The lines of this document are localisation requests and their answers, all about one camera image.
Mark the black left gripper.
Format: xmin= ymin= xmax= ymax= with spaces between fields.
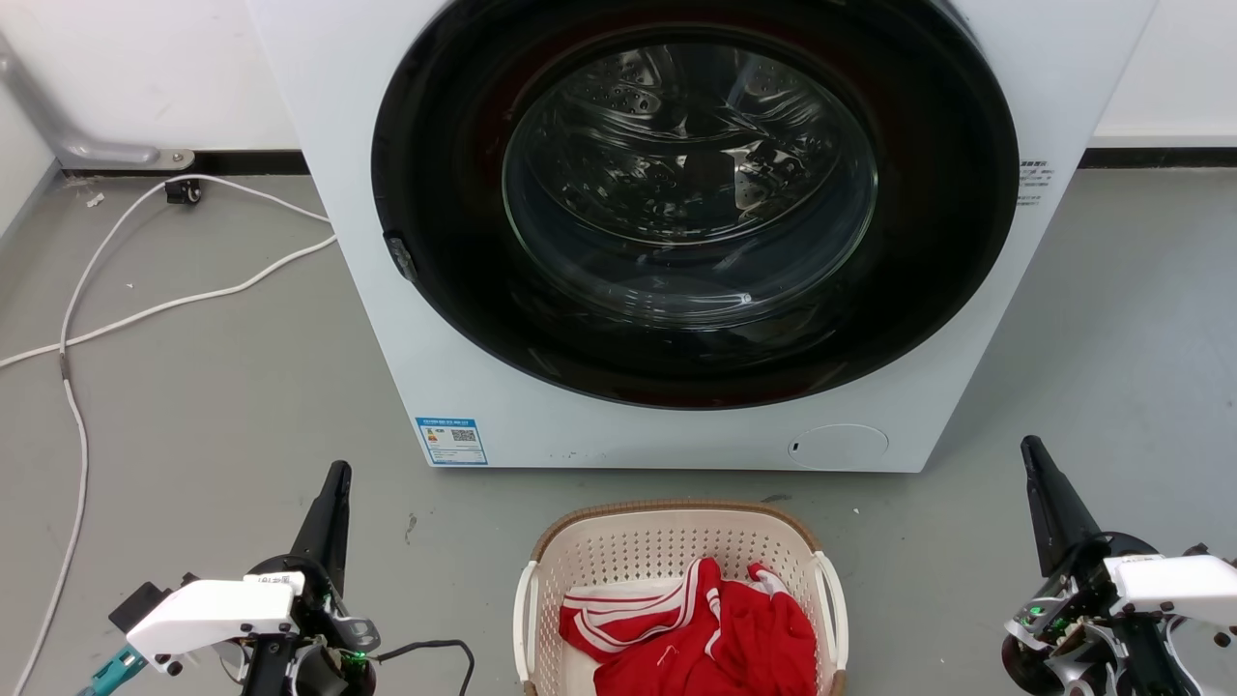
xmin=244 ymin=461 xmax=381 ymax=696

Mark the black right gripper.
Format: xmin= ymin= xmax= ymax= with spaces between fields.
xmin=1001 ymin=435 xmax=1175 ymax=696

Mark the cream plastic laundry basket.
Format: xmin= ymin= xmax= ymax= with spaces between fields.
xmin=512 ymin=500 xmax=849 ymax=696

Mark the blue energy label sticker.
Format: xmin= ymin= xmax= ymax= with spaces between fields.
xmin=416 ymin=417 xmax=489 ymax=467

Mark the round white filter cover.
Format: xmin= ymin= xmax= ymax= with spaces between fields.
xmin=787 ymin=423 xmax=890 ymax=472

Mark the round black glass washer door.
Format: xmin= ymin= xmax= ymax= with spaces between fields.
xmin=371 ymin=0 xmax=1021 ymax=411

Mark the small printed text label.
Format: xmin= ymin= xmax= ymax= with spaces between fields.
xmin=1017 ymin=159 xmax=1055 ymax=208

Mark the red garment with white stripes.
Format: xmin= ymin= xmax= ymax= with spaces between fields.
xmin=559 ymin=558 xmax=819 ymax=696

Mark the white front-load washing machine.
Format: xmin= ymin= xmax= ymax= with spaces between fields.
xmin=246 ymin=0 xmax=1159 ymax=475

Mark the grey drain pipe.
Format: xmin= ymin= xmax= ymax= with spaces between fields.
xmin=0 ymin=34 xmax=195 ymax=171

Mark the thin black cable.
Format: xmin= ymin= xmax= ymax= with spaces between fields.
xmin=375 ymin=639 xmax=476 ymax=696

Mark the teal cable connector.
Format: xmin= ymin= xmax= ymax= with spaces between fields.
xmin=79 ymin=646 xmax=148 ymax=696

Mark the white power cable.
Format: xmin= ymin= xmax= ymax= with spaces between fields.
xmin=0 ymin=235 xmax=338 ymax=369

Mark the long white cable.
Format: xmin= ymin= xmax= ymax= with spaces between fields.
xmin=12 ymin=175 xmax=335 ymax=696

